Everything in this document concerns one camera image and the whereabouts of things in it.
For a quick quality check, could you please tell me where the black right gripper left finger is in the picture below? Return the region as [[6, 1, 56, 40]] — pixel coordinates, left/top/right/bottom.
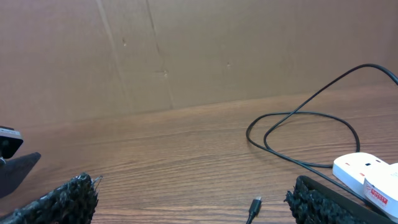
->
[[1, 172, 103, 224]]

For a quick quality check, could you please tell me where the white charger adapter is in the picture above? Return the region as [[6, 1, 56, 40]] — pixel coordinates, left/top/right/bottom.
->
[[363, 163, 398, 223]]

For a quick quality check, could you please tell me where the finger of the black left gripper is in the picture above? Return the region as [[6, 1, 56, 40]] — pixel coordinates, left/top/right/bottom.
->
[[0, 152, 41, 198]]

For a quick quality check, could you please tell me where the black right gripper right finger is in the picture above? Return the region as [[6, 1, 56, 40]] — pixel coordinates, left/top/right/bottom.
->
[[285, 175, 394, 224]]

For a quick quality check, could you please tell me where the black USB charging cable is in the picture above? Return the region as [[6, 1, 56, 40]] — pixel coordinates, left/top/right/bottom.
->
[[245, 63, 398, 224]]

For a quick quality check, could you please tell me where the white power strip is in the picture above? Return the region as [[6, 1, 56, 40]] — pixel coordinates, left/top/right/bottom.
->
[[333, 152, 390, 198]]

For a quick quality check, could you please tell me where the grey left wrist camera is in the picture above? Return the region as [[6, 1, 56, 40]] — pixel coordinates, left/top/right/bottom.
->
[[1, 126, 24, 159]]

